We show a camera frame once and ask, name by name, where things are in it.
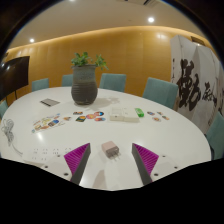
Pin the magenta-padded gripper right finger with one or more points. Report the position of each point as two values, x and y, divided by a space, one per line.
146 160

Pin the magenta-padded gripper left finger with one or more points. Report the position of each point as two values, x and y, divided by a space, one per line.
76 159

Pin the small pinkish-white charger block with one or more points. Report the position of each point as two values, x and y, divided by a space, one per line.
109 148

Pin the dark round sticker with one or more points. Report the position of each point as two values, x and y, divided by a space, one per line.
80 118

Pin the white sheet of colourful stickers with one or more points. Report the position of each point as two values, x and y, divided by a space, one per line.
46 123

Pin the small green object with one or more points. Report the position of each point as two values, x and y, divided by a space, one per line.
139 112

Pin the flat white box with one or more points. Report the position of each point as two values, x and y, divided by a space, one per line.
124 115

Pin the dark flat card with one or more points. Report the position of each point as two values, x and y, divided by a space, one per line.
50 102

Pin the teal chairs group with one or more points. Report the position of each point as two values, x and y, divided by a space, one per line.
160 91

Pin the grey ribbed pot with plant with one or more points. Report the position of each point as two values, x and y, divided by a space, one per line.
84 86

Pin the white calligraphy folding screen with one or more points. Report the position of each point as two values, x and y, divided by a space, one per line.
193 83

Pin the black television on stand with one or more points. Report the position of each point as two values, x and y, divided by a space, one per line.
15 75

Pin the round ceiling lights group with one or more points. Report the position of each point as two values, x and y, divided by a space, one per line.
151 19

